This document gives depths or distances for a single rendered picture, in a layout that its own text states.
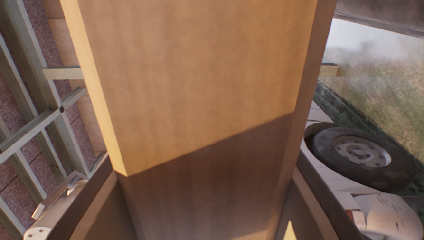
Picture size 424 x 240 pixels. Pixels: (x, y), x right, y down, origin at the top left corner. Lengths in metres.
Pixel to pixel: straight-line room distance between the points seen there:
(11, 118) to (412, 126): 2.99
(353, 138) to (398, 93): 0.37
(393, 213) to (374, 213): 0.08
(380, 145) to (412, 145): 0.15
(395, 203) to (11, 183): 2.71
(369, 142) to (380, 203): 0.57
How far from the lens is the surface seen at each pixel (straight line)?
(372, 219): 1.17
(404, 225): 1.23
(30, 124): 2.52
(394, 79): 1.79
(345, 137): 1.67
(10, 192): 2.59
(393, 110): 1.78
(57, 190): 0.43
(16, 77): 2.46
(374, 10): 0.21
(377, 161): 1.57
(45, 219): 0.39
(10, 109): 2.53
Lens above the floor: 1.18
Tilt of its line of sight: level
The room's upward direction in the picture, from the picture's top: 91 degrees counter-clockwise
